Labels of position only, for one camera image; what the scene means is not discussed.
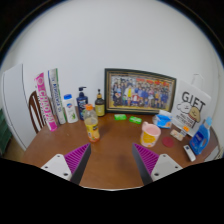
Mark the brown wooden chair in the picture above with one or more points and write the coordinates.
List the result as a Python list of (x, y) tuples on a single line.
[(34, 113)]

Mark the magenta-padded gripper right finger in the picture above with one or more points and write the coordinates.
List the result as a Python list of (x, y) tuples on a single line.
[(165, 165)]

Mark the white and green shuttlecock tube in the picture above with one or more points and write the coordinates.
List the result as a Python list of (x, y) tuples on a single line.
[(56, 96)]

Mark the dark blue pump bottle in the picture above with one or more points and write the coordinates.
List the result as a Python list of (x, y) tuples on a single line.
[(82, 105)]

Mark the flat round red coaster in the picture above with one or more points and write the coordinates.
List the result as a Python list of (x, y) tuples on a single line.
[(168, 142)]

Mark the blue detergent bottle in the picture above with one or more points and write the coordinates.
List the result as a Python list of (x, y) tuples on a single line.
[(200, 138)]

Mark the small white snack packet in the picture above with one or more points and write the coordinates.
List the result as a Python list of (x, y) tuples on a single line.
[(176, 134)]

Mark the dark amber yellow-label bottle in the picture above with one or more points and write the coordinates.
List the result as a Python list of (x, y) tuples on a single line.
[(99, 107)]

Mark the pink and yellow mug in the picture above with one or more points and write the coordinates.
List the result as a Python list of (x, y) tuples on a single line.
[(150, 135)]

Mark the framed group photo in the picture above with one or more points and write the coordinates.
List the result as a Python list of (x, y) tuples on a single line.
[(140, 91)]

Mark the white shampoo bottle blue cap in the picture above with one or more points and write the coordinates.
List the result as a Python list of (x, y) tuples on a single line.
[(70, 110)]

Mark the orange juice bottle orange cap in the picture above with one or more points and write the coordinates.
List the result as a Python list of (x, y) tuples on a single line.
[(91, 126)]

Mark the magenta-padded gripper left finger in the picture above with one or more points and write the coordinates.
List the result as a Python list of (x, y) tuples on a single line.
[(56, 165)]

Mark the small white remote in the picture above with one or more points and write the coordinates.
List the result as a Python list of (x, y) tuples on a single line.
[(189, 152)]

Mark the white printed gift bag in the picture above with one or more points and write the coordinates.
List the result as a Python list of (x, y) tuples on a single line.
[(191, 106)]

